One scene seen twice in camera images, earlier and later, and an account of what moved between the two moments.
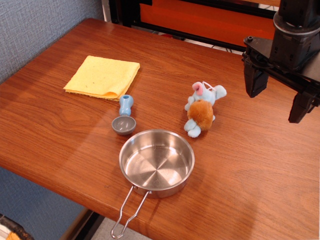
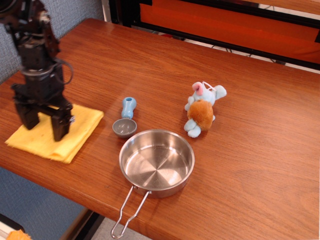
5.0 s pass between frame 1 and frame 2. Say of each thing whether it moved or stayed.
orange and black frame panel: stayed
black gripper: moved
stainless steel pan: stayed
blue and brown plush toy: stayed
